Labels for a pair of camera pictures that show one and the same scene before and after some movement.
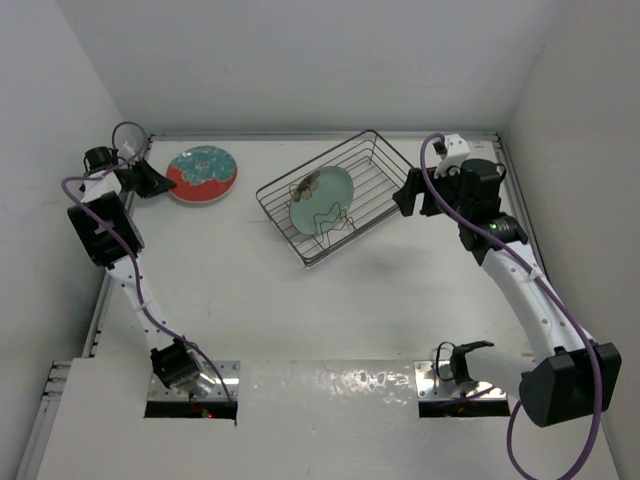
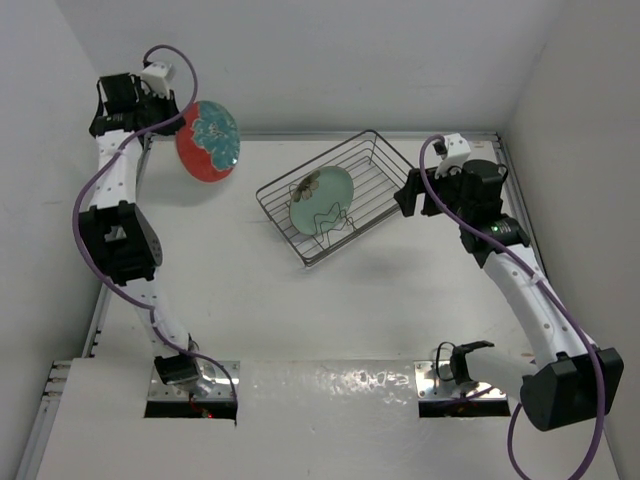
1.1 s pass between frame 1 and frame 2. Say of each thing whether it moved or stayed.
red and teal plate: moved
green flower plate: stayed
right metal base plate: stayed
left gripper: moved
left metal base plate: stayed
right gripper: stayed
